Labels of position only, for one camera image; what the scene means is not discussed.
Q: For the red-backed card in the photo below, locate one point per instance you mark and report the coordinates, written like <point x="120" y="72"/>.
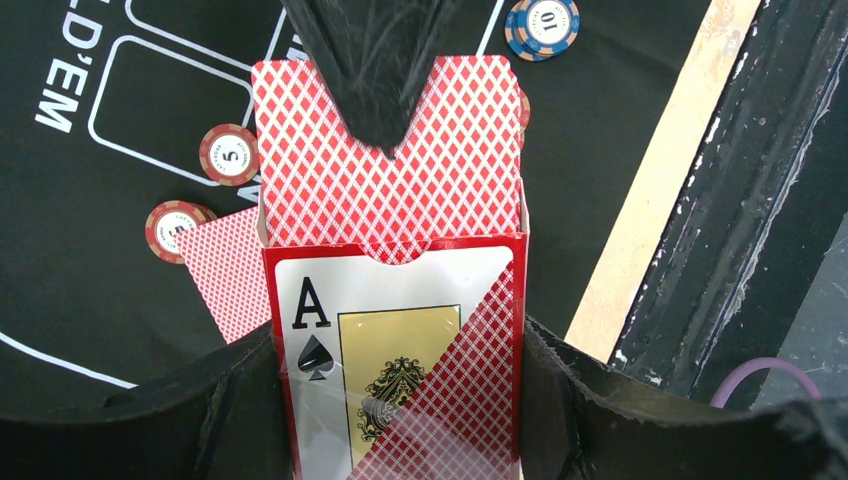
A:
<point x="225" y="261"/>

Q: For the blue chip stack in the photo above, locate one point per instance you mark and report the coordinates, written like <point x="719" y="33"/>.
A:
<point x="538" y="30"/>

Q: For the black poker table mat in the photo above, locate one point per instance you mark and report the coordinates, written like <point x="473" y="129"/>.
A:
<point x="103" y="105"/>

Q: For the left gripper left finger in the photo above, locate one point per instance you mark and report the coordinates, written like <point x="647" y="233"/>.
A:
<point x="221" y="417"/>

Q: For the red chip stack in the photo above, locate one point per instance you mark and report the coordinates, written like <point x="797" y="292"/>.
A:
<point x="524" y="119"/>

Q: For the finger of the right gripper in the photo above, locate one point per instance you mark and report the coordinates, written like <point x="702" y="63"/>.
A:
<point x="374" y="57"/>

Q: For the red-backed card deck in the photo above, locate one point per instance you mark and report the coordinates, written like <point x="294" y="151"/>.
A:
<point x="455" y="173"/>

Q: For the red chip pile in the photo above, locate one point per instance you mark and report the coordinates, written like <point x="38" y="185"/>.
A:
<point x="168" y="219"/>

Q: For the aluminium mounting rail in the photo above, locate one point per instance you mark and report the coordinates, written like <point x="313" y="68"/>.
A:
<point x="753" y="262"/>

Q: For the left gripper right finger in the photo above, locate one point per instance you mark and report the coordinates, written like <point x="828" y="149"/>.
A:
<point x="581" y="419"/>

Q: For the single red chip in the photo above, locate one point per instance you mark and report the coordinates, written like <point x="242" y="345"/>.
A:
<point x="228" y="154"/>

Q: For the red playing card box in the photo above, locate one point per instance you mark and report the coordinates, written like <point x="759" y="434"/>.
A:
<point x="406" y="371"/>

